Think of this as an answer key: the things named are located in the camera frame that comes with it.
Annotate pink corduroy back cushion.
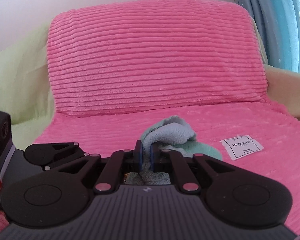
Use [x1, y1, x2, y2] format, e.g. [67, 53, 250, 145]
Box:
[47, 0, 267, 117]

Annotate blue grey curtain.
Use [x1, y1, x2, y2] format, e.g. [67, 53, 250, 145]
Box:
[235, 0, 300, 73]

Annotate pink corduroy seat cover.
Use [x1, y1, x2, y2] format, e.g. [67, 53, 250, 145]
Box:
[0, 102, 300, 239]

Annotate grey green microfibre cloth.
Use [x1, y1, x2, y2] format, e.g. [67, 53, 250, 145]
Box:
[125, 115, 222, 185]

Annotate white fabric label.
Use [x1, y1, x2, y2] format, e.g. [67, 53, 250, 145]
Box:
[220, 135, 264, 160]

